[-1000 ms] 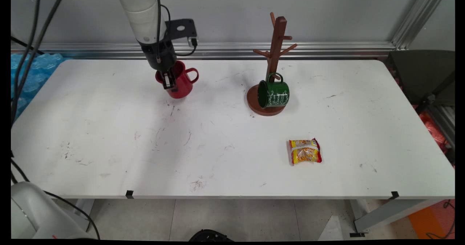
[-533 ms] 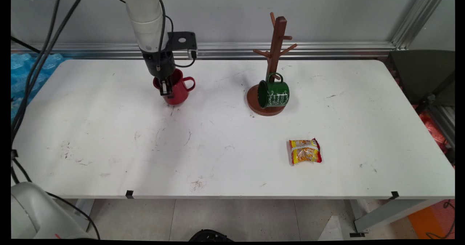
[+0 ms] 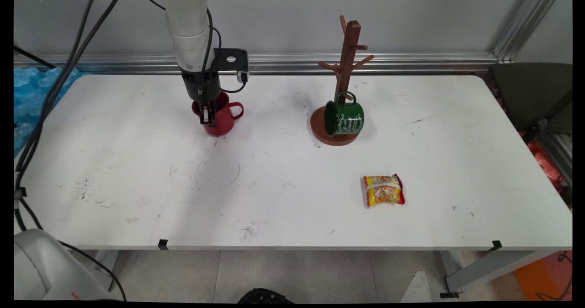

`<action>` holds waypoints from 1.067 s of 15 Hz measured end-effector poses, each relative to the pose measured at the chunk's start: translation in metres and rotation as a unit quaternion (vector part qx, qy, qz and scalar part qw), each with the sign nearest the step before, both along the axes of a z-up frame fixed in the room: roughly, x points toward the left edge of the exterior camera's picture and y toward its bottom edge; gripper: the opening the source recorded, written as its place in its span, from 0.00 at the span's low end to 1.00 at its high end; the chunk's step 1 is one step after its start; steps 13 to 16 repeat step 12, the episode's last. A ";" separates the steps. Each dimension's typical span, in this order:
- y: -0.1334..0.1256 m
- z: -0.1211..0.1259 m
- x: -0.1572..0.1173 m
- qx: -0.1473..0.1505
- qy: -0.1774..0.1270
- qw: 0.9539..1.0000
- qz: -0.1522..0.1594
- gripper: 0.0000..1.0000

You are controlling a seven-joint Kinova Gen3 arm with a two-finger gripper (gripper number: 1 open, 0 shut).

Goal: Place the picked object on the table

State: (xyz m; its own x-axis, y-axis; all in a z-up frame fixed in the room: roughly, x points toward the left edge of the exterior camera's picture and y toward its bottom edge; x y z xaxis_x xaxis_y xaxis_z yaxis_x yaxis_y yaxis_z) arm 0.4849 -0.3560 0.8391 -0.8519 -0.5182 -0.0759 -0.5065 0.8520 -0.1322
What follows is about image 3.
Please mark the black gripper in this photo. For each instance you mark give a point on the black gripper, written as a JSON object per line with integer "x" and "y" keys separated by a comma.
{"x": 201, "y": 86}

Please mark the red ceramic mug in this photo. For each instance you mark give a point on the red ceramic mug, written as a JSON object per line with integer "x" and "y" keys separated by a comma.
{"x": 224, "y": 123}

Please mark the white rounded robot base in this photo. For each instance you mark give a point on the white rounded robot base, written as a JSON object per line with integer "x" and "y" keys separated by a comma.
{"x": 45, "y": 267}

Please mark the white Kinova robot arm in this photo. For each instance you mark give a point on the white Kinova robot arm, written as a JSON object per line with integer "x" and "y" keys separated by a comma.
{"x": 185, "y": 20}

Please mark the black tape clip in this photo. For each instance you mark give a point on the black tape clip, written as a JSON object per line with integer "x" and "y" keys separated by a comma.
{"x": 497, "y": 245}
{"x": 162, "y": 244}

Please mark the green enamel mug white print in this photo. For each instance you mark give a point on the green enamel mug white print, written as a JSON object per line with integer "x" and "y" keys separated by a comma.
{"x": 347, "y": 120}

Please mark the brown wooden mug tree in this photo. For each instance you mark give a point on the brown wooden mug tree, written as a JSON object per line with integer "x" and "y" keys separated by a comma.
{"x": 349, "y": 47}

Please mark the blue bubble wrap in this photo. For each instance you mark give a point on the blue bubble wrap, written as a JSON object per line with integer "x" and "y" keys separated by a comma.
{"x": 27, "y": 88}

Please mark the grey table leg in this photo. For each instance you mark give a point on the grey table leg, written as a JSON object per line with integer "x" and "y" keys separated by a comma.
{"x": 105, "y": 267}
{"x": 484, "y": 267}

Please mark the yellow red snack packet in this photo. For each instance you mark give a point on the yellow red snack packet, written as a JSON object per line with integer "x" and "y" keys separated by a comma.
{"x": 384, "y": 191}

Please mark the red plastic bag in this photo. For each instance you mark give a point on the red plastic bag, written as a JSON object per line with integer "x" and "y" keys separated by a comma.
{"x": 544, "y": 161}

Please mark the orange red floor mat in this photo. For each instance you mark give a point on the orange red floor mat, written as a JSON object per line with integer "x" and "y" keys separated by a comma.
{"x": 534, "y": 276}

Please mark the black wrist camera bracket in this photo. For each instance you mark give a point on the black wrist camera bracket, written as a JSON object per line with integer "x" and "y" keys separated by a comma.
{"x": 237, "y": 68}

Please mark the long aluminium frame rail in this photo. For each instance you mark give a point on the long aluminium frame rail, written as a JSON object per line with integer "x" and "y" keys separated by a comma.
{"x": 114, "y": 63}

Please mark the slanted aluminium frame rail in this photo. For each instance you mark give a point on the slanted aluminium frame rail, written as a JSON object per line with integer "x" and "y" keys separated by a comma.
{"x": 525, "y": 24}

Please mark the short aluminium frame rail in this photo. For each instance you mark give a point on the short aluminium frame rail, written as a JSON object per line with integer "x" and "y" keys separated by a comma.
{"x": 560, "y": 152}

